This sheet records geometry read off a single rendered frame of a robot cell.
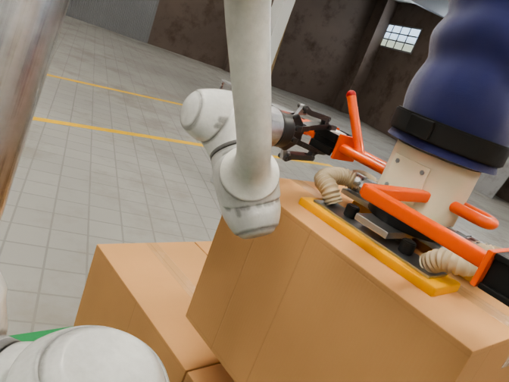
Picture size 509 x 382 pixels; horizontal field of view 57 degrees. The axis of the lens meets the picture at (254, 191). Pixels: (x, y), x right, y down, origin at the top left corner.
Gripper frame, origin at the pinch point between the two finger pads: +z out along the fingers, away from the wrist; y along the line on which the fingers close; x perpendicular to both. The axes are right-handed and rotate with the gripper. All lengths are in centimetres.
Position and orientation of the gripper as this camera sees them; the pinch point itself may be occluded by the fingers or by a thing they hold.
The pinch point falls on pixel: (329, 139)
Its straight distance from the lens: 114.7
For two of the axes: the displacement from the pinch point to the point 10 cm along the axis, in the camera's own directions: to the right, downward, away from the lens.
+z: 7.3, 0.5, 6.9
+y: -3.5, 8.9, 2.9
